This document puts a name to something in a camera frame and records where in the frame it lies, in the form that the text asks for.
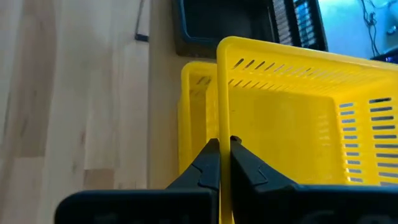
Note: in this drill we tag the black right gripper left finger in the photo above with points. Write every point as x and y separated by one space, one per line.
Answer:
186 205

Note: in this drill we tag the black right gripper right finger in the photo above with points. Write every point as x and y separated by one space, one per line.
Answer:
280 202

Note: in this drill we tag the yellow plastic basket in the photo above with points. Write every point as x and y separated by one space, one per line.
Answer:
199 109
280 124

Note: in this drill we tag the black plastic basket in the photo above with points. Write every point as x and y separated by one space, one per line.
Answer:
217 25
311 31

